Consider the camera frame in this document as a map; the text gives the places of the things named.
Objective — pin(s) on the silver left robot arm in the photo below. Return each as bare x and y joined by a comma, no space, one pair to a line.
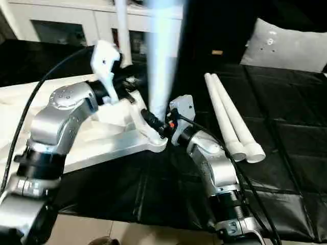
56,122

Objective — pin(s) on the black cabinet with gold label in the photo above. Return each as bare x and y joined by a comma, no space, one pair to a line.
217,25

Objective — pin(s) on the white plastic table top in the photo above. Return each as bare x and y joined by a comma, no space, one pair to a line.
107,143

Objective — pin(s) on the white sideboard with glass doors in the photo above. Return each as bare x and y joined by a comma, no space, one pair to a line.
76,18

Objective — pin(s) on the grey cushion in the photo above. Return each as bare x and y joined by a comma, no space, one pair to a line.
283,48

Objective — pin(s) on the white plastic table leg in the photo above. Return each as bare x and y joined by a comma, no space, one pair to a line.
242,127
163,63
224,120
124,33

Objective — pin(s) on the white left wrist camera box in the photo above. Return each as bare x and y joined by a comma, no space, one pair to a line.
104,61

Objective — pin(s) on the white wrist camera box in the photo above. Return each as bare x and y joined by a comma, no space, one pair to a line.
104,61
184,107

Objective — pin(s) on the black quilted mat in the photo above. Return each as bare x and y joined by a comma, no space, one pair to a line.
281,114

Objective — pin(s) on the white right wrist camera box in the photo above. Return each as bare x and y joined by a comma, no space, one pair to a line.
184,107

